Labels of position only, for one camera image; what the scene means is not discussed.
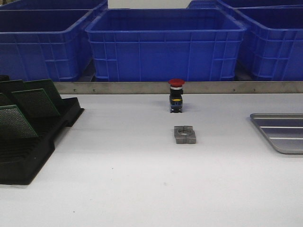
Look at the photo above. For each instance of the steel table edge rail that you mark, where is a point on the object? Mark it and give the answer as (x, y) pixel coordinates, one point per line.
(226, 87)

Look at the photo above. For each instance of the blue crate back right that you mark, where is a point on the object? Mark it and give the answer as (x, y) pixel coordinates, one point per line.
(200, 4)

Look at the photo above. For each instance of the black slotted board rack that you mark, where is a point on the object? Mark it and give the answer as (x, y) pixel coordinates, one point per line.
(22, 159)

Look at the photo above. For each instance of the green perforated board middle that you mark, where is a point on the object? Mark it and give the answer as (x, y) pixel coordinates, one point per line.
(36, 103)

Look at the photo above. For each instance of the red emergency stop button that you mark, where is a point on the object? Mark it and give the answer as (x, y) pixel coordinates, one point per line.
(176, 92)

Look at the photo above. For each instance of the blue plastic crate left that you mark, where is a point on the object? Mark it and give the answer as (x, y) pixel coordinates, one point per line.
(44, 44)

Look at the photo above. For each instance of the green perforated board front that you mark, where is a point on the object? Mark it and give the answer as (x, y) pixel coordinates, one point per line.
(14, 125)

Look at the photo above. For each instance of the blue plastic crate centre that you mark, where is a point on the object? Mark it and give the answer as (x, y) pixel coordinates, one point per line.
(161, 44)

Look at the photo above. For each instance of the blue crate back left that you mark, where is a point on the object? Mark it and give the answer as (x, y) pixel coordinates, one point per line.
(54, 4)

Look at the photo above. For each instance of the green perforated board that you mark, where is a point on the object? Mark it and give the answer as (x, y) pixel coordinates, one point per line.
(14, 125)
(49, 87)
(36, 103)

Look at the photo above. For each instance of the silver metal tray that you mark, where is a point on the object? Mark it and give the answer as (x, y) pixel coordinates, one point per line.
(284, 132)

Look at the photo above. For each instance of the blue plastic crate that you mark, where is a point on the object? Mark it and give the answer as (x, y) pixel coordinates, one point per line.
(44, 44)
(161, 44)
(272, 47)

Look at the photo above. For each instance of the green perforated board rear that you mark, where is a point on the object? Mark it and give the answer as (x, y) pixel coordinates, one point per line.
(49, 87)

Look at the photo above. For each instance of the green board far left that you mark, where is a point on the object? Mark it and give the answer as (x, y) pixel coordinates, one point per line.
(7, 87)

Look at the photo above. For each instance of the blue plastic crate right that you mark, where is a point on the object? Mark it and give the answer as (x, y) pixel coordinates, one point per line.
(272, 47)

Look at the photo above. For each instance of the grey metal clamp block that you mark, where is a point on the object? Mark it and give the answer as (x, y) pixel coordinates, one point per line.
(184, 134)

